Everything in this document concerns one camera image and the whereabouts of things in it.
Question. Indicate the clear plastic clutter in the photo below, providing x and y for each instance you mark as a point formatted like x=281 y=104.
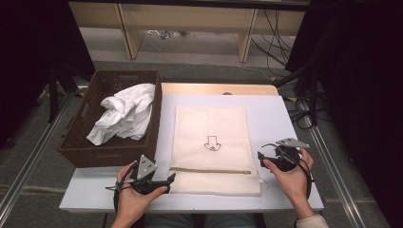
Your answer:
x=163 y=34

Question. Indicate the person's left hand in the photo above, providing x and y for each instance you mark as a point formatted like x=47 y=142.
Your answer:
x=136 y=202

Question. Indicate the metal floor rail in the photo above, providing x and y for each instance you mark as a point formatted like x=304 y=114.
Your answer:
x=335 y=183
x=31 y=158

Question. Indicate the person's right hand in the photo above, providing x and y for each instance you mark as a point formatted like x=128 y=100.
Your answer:
x=293 y=183

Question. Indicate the brown woven basket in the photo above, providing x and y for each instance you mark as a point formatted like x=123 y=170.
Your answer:
x=126 y=77

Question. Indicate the black curtain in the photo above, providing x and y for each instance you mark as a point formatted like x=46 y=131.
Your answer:
x=364 y=79
x=25 y=47

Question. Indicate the black metal stand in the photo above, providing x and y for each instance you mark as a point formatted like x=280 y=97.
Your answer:
x=313 y=95
x=53 y=95

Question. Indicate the person's legs in jeans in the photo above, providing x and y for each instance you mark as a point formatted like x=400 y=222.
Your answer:
x=171 y=221

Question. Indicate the wooden shelf unit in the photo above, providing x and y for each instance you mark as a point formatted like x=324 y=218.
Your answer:
x=190 y=19

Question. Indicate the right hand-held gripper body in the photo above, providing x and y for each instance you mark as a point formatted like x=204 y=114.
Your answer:
x=286 y=155

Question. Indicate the white-topped wooden table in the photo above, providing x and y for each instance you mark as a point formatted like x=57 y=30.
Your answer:
x=278 y=120

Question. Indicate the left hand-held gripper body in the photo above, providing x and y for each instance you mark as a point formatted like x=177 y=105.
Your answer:
x=145 y=166

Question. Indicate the white printed cloth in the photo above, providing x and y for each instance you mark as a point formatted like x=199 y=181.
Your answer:
x=196 y=126

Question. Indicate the white shirt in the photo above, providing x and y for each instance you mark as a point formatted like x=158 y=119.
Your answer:
x=126 y=114

